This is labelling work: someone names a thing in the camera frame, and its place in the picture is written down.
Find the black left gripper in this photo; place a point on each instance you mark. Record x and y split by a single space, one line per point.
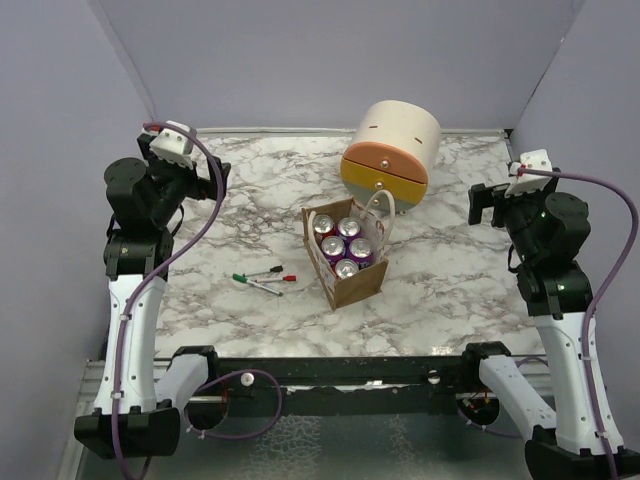
201 188

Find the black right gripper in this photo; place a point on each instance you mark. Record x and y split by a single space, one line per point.
485 196

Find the red soda can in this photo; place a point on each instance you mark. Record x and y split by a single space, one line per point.
323 226
346 268

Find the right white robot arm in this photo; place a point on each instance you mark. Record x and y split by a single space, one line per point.
577 437

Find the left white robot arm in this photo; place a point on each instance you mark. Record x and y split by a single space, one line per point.
135 414

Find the green capped marker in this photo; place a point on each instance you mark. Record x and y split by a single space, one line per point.
254 284

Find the round pastel drawer cabinet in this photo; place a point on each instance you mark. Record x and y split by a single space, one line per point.
394 148

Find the black capped marker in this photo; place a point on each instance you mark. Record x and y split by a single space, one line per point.
273 270

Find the red capped marker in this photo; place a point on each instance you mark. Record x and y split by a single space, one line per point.
274 279

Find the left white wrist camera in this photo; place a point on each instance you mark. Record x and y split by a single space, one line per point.
172 147

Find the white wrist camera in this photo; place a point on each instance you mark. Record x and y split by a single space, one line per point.
172 147
524 183

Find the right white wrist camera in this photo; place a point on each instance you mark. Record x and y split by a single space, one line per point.
524 183

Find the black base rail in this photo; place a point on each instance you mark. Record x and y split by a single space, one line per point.
346 386

